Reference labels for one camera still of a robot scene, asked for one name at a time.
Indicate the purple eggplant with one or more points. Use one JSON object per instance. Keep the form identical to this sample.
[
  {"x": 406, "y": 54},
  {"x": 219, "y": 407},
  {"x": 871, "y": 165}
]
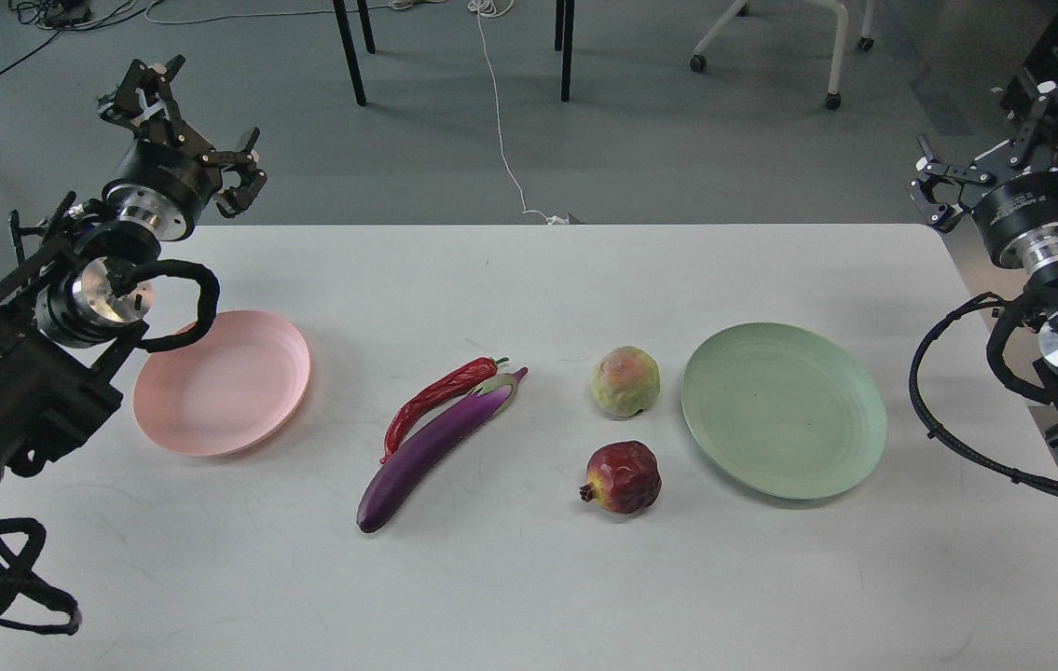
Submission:
[{"x": 396, "y": 479}]

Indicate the white wheeled chair base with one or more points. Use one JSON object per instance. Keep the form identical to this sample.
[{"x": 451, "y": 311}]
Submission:
[{"x": 777, "y": 45}]

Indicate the pink plate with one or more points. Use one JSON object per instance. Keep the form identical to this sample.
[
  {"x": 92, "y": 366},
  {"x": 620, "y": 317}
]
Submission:
[{"x": 231, "y": 390}]

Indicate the green yellow fruit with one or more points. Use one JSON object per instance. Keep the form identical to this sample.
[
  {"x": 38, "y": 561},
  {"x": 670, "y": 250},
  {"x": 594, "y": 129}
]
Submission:
[{"x": 625, "y": 382}]

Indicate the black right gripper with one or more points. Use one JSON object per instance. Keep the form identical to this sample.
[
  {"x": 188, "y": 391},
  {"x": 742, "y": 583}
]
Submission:
[{"x": 1017, "y": 214}]

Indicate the green plate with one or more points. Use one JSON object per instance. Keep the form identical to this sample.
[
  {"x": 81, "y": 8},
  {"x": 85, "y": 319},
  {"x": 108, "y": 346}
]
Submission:
[{"x": 784, "y": 411}]

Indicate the red pomegranate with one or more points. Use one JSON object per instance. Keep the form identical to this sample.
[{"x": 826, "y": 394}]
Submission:
[{"x": 622, "y": 478}]

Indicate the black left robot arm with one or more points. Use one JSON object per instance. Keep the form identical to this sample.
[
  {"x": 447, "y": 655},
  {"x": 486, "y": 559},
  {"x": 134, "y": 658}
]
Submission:
[{"x": 89, "y": 288}]

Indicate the red chili pepper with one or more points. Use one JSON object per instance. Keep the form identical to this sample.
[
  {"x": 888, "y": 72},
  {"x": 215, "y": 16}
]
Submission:
[{"x": 452, "y": 385}]

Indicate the black table leg pair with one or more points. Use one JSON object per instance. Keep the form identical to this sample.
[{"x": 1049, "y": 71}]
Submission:
[{"x": 564, "y": 43}]

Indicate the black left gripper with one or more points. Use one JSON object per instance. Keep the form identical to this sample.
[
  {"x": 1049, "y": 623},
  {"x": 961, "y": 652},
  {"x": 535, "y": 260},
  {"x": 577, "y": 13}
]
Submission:
[{"x": 158, "y": 186}]

